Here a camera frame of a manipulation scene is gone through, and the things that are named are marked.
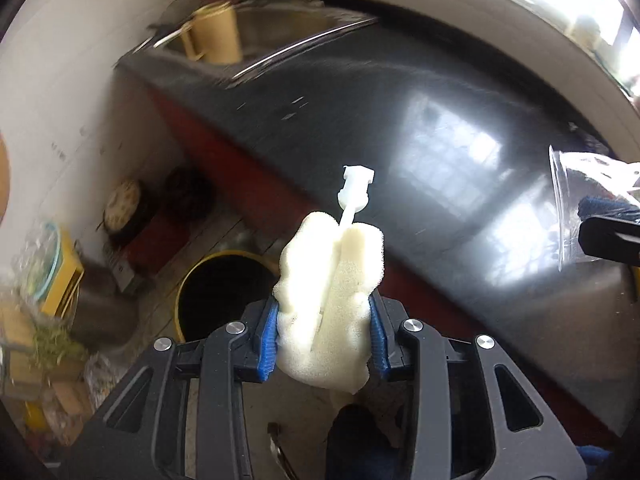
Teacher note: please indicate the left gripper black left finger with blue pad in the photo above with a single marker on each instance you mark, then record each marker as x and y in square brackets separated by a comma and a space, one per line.
[139, 431]

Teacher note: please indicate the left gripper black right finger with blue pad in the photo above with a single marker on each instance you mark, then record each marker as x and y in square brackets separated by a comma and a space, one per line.
[471, 413]

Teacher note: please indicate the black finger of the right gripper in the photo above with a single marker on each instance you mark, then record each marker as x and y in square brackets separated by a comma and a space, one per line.
[610, 239]

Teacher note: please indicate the clear plastic bag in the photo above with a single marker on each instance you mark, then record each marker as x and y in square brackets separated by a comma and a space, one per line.
[587, 185]

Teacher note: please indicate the white foam sponge brush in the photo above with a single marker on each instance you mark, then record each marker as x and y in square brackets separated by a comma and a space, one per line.
[328, 272]

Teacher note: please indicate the yellow trash bin black liner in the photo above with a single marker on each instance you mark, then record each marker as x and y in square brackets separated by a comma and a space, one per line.
[217, 290]

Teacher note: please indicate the yellow box with clutter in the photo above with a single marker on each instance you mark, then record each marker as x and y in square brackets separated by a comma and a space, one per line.
[48, 272]

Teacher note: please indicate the round woven lid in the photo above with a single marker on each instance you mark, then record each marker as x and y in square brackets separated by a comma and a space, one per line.
[121, 206]

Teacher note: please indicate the yellow plastic mug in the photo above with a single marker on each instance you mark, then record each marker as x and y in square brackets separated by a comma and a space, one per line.
[211, 34]

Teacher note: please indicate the stainless steel sink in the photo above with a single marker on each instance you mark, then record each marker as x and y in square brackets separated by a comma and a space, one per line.
[271, 32]

